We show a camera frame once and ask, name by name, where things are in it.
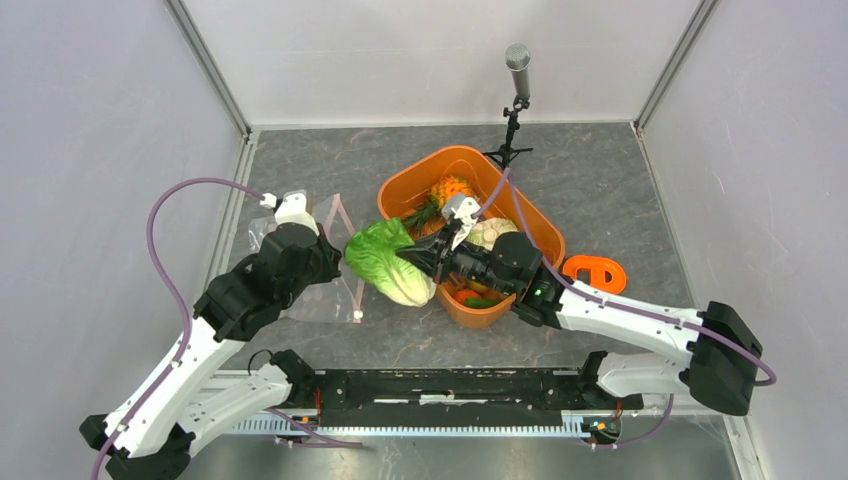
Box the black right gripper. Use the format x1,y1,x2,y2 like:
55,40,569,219
397,221,515,297

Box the green toy lettuce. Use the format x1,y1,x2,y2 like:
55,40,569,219
344,217,436,307

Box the clear dotted zip top bag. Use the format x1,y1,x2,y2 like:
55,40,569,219
280,193,365,324

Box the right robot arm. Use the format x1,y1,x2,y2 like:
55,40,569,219
396,232,775,416

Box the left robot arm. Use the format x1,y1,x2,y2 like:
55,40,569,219
80,222,342,479

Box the orange toy pineapple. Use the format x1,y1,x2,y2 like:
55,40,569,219
402,175,476,235

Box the orange toy carrot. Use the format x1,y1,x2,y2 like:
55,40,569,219
453,289,482,306

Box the yellow green toy mango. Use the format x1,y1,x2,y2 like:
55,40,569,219
466,281,490,295

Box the white toy cabbage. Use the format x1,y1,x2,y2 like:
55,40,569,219
465,218,519,251

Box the green toy cucumber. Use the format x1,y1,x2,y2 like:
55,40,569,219
463,297,501,310

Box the orange plastic basket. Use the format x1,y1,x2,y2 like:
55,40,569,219
377,145,566,328

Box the black microphone tripod stand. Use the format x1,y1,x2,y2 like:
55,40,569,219
483,96,534,170

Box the grey microphone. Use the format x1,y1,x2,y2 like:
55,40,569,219
505,43,531,102

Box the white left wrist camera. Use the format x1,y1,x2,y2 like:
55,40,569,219
260,190,319,235

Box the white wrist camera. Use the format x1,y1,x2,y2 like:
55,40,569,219
260,190,319,235
442,193,481,250

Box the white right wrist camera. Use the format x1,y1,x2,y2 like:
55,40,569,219
442,193,481,250

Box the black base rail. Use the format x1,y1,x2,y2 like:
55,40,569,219
245,368,667,437

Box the orange toy handle block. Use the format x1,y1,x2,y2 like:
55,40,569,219
561,255,628,294

